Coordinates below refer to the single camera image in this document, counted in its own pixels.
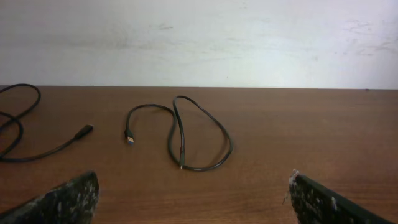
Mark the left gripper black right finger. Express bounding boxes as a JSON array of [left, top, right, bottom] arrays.
[[286, 169, 392, 224]]

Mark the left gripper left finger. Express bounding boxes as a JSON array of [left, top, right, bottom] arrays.
[[1, 171, 100, 224]]

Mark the black usb cable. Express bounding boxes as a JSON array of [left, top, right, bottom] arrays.
[[124, 95, 234, 172], [0, 83, 94, 163]]

